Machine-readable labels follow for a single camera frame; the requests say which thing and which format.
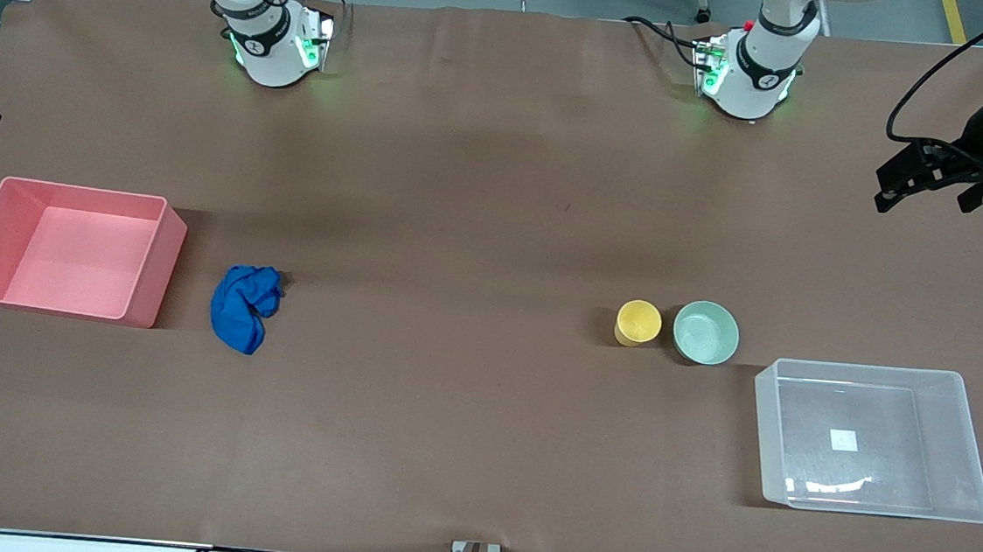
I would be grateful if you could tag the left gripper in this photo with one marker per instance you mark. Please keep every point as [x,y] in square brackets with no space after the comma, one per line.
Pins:
[981,145]

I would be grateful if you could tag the light green bowl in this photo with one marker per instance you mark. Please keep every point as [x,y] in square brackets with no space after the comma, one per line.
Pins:
[705,333]

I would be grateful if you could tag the yellow cup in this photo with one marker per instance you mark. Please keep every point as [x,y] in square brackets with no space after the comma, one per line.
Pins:
[638,323]

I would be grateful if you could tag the blue cloth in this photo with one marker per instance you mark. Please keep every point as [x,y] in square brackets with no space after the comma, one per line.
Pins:
[241,309]

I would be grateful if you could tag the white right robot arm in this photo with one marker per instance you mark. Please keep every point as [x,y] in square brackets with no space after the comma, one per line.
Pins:
[268,52]

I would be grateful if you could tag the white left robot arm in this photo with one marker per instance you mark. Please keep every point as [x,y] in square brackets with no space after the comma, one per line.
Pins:
[757,78]

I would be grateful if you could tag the clear plastic box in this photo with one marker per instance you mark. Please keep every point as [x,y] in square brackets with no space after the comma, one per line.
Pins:
[873,446]

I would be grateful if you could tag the pink plastic bin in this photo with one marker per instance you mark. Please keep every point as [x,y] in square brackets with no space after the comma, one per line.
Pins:
[72,256]

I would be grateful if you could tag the cart leg with caster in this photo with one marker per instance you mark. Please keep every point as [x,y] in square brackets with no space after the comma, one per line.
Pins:
[702,7]

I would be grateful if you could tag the white square label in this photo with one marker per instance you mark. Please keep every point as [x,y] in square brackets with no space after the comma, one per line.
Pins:
[843,441]

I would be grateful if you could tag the paper table cover sheet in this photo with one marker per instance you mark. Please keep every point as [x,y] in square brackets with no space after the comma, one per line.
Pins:
[471,309]

